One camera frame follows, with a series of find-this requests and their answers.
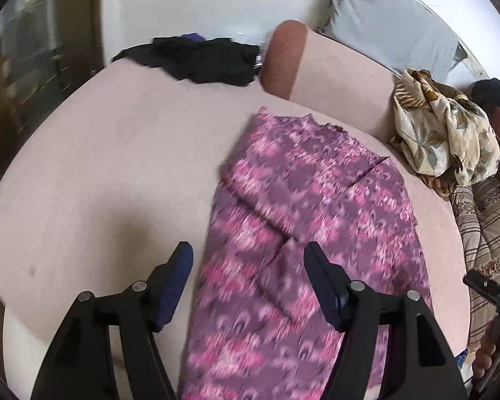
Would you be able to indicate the cream floral blanket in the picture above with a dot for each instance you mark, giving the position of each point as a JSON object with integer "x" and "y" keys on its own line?
{"x": 446, "y": 133}

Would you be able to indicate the grey pillow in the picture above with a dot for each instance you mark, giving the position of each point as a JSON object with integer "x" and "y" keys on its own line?
{"x": 391, "y": 21}

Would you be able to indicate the pink quilted sofa bed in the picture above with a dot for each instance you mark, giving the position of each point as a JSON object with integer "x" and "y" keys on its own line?
{"x": 108, "y": 166}

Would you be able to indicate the black clothes pile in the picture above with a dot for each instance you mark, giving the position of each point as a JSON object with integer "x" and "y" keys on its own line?
{"x": 204, "y": 60}

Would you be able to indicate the small purple cloth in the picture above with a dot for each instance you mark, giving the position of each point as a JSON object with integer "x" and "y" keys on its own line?
{"x": 193, "y": 37}

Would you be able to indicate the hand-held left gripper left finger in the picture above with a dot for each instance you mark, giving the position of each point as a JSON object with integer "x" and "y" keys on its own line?
{"x": 174, "y": 285}

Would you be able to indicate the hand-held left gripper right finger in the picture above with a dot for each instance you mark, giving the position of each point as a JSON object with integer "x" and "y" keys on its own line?
{"x": 328, "y": 293}

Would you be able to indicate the black cloth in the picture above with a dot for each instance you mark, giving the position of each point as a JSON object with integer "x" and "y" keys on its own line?
{"x": 493, "y": 93}

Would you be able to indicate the striped brown quilt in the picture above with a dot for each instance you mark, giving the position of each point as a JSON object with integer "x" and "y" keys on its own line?
{"x": 489, "y": 233}

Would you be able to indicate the person's right hand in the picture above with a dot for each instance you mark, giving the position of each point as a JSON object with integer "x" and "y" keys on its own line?
{"x": 485, "y": 350}

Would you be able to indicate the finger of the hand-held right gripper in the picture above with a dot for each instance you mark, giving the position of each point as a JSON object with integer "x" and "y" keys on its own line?
{"x": 485, "y": 285}

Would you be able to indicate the purple floral garment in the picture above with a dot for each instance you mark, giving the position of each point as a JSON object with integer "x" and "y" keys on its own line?
{"x": 308, "y": 225}

